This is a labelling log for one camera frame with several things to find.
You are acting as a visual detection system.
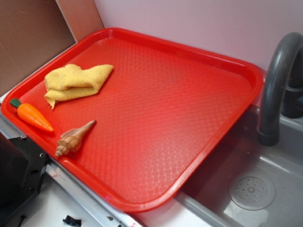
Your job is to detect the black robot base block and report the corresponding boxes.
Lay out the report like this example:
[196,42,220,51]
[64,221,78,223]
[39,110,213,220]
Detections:
[0,134,49,209]

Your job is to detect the red plastic tray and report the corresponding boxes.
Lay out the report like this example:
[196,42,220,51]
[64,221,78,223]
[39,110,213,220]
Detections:
[1,28,263,213]

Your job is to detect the tan spiral seashell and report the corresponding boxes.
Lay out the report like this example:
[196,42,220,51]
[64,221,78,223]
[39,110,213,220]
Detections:
[55,120,97,157]

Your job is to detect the yellow folded cloth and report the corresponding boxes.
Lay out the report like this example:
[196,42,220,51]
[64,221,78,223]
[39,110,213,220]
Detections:
[45,64,114,108]

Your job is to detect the grey plastic sink basin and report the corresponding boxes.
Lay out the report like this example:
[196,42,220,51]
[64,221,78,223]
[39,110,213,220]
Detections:
[176,106,303,227]

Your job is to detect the orange toy carrot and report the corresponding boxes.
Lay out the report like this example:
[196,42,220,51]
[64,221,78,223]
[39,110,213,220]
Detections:
[9,98,54,132]

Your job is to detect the round grey sink drain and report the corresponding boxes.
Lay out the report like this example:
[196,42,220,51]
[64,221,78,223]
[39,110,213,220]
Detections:
[229,172,276,211]

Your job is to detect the grey curved faucet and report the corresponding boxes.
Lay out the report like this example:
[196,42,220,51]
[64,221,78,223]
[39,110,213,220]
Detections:
[257,32,303,146]

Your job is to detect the black tape scrap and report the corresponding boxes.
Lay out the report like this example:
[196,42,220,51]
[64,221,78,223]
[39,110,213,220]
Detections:
[62,215,82,227]

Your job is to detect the brown cardboard panel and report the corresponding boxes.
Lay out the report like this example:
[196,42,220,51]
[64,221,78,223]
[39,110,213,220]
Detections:
[0,0,104,96]

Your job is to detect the silver metal rail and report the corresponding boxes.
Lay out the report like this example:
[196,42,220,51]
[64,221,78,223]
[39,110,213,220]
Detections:
[0,113,144,227]

